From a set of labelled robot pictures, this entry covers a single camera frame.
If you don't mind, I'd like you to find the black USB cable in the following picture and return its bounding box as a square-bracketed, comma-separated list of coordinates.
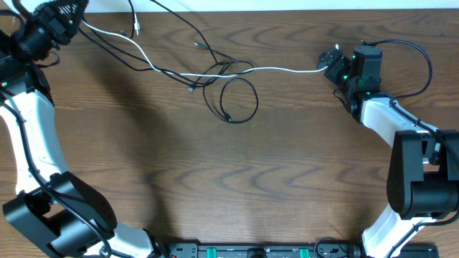
[148, 0, 260, 125]
[77, 0, 255, 93]

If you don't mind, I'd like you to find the white USB cable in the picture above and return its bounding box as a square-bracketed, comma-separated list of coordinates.
[80, 19, 341, 79]

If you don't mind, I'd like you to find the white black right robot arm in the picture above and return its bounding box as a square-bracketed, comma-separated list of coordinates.
[317, 43, 458, 257]

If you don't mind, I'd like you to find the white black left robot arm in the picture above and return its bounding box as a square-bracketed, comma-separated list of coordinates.
[1, 1, 169, 257]

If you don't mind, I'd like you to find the black left camera cable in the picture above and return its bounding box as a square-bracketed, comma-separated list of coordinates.
[0, 0, 115, 258]

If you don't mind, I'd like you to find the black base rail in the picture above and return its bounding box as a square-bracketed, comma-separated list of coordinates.
[157, 242, 440, 258]

